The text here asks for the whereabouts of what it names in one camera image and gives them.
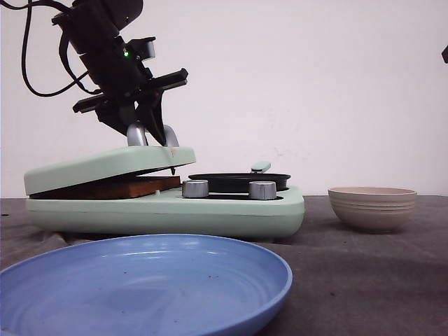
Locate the beige ribbed bowl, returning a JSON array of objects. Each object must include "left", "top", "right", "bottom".
[{"left": 328, "top": 186, "right": 417, "bottom": 232}]

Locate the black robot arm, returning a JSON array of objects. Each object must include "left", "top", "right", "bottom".
[{"left": 52, "top": 1, "right": 188, "bottom": 146}]

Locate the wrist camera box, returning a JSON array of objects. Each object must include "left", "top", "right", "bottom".
[{"left": 126, "top": 36, "right": 156, "bottom": 60}]

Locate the mint green hinged lid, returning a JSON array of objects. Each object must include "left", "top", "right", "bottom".
[{"left": 23, "top": 122, "right": 197, "bottom": 195}]

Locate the blue round plate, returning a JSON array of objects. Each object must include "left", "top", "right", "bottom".
[{"left": 1, "top": 234, "right": 293, "bottom": 335}]

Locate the silver control knob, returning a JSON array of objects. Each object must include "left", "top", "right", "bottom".
[
  {"left": 181, "top": 179, "right": 209, "bottom": 199},
  {"left": 248, "top": 181, "right": 277, "bottom": 200}
]

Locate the black round frying pan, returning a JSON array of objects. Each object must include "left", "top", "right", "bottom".
[{"left": 188, "top": 161, "right": 291, "bottom": 193}]

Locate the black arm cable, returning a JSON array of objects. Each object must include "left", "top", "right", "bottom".
[{"left": 0, "top": 0, "right": 102, "bottom": 98}]

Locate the mint green breakfast maker base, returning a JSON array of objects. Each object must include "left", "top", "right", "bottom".
[{"left": 27, "top": 187, "right": 305, "bottom": 239}]

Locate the right silver control knob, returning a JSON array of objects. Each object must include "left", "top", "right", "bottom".
[{"left": 248, "top": 181, "right": 277, "bottom": 200}]

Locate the white bread slice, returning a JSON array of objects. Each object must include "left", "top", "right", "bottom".
[{"left": 29, "top": 176, "right": 181, "bottom": 200}]

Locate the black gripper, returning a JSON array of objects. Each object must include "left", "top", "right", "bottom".
[
  {"left": 442, "top": 46, "right": 448, "bottom": 64},
  {"left": 52, "top": 10, "right": 188, "bottom": 144}
]

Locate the left silver control knob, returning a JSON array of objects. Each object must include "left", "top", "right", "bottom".
[{"left": 181, "top": 179, "right": 209, "bottom": 199}]

